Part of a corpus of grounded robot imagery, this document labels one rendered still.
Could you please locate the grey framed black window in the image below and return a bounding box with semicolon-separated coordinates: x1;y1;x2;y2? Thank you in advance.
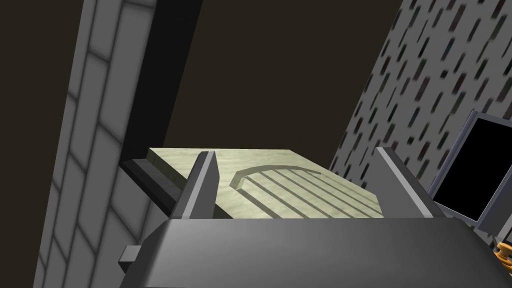
426;109;512;238

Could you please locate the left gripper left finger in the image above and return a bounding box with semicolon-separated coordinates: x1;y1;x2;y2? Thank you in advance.
169;150;221;221

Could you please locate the pale green grooved counter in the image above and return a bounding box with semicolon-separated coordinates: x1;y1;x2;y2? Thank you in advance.
119;147;385;220

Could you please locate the orange round thing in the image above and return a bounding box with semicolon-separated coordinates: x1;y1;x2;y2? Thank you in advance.
493;241;512;266

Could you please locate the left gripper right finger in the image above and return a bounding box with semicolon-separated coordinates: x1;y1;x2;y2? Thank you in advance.
365;146;448;219

